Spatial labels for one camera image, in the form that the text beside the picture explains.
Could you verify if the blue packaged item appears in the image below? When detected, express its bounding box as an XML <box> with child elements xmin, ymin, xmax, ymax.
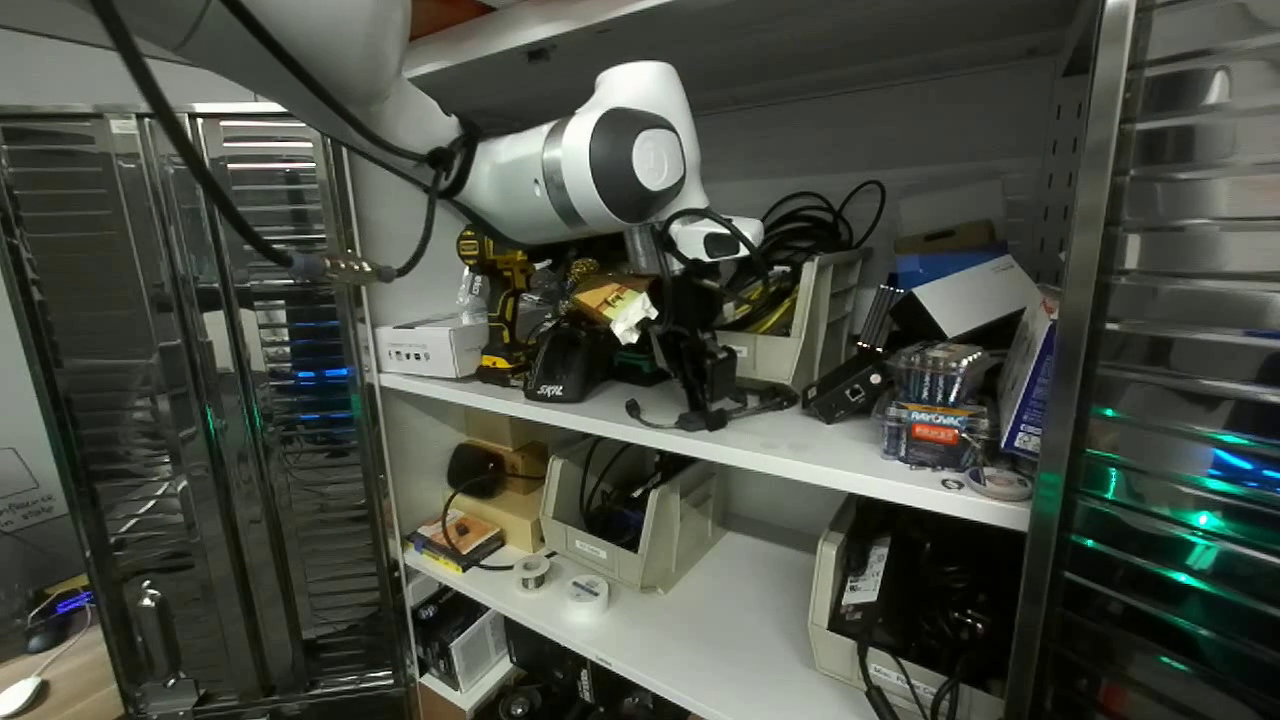
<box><xmin>998</xmin><ymin>295</ymin><xmax>1061</xmax><ymax>460</ymax></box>

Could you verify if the yellow black cordless drill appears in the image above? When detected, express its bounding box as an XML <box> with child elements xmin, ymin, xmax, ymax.
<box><xmin>456</xmin><ymin>226</ymin><xmax>532</xmax><ymax>383</ymax></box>

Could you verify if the steel tray rack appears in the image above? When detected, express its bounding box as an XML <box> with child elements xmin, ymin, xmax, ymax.
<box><xmin>1027</xmin><ymin>0</ymin><xmax>1280</xmax><ymax>720</ymax></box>
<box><xmin>0</xmin><ymin>108</ymin><xmax>414</xmax><ymax>720</ymax></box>

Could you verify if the white box lower shelf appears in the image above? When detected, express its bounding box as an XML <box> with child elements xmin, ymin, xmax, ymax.
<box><xmin>414</xmin><ymin>592</ymin><xmax>505</xmax><ymax>693</ymax></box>

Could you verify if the black small device box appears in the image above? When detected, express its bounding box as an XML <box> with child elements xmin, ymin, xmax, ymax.
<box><xmin>802</xmin><ymin>350</ymin><xmax>889</xmax><ymax>423</ymax></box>

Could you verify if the blue white cardboard box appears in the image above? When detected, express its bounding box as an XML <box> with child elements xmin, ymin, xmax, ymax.
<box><xmin>892</xmin><ymin>253</ymin><xmax>1039</xmax><ymax>341</ymax></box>

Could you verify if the grey toolbox bin upper shelf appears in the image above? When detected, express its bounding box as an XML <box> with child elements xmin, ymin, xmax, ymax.
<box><xmin>723</xmin><ymin>253</ymin><xmax>865</xmax><ymax>388</ymax></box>

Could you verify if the grey cable with adapter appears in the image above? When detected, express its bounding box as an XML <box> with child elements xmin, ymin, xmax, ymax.
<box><xmin>622</xmin><ymin>381</ymin><xmax>806</xmax><ymax>436</ymax></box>

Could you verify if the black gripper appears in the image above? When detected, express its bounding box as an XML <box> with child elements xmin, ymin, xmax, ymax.
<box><xmin>650</xmin><ymin>272</ymin><xmax>738</xmax><ymax>431</ymax></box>

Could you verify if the grey bin with black cables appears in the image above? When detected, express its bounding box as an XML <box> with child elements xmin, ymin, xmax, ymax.
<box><xmin>809</xmin><ymin>498</ymin><xmax>1024</xmax><ymax>720</ymax></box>

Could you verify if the black battery charger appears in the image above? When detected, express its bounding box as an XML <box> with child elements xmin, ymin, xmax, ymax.
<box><xmin>524</xmin><ymin>321</ymin><xmax>611</xmax><ymax>404</ymax></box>

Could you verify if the steel tray rack right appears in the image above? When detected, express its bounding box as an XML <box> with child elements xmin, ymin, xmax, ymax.
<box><xmin>1027</xmin><ymin>0</ymin><xmax>1280</xmax><ymax>720</ymax></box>

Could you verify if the black round object on box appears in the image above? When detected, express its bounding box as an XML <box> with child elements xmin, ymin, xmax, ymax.
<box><xmin>447</xmin><ymin>443</ymin><xmax>505</xmax><ymax>498</ymax></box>

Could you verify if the orange book on shelf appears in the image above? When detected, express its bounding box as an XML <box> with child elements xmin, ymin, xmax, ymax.
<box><xmin>407</xmin><ymin>518</ymin><xmax>505</xmax><ymax>568</ymax></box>

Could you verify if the steel tray rack left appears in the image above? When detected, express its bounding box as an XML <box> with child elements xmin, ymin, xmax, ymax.
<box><xmin>0</xmin><ymin>108</ymin><xmax>414</xmax><ymax>720</ymax></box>

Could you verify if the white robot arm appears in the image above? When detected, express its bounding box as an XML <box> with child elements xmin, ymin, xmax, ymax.
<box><xmin>80</xmin><ymin>0</ymin><xmax>750</xmax><ymax>270</ymax></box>

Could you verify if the black coiled cable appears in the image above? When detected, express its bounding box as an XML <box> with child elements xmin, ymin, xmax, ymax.
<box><xmin>723</xmin><ymin>175</ymin><xmax>892</xmax><ymax>331</ymax></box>

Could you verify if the metal shelving unit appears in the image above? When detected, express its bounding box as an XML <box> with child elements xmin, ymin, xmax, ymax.
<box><xmin>377</xmin><ymin>0</ymin><xmax>1104</xmax><ymax>720</ymax></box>

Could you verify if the white power strip box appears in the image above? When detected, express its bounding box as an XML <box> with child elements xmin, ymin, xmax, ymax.
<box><xmin>377</xmin><ymin>316</ymin><xmax>490</xmax><ymax>381</ymax></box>

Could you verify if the grey bin middle shelf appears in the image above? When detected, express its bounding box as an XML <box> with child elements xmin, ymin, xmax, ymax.
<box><xmin>539</xmin><ymin>440</ymin><xmax>723</xmax><ymax>592</ymax></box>

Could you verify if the pack of batteries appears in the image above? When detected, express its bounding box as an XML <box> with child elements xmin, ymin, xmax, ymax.
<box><xmin>883</xmin><ymin>345</ymin><xmax>998</xmax><ymax>474</ymax></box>

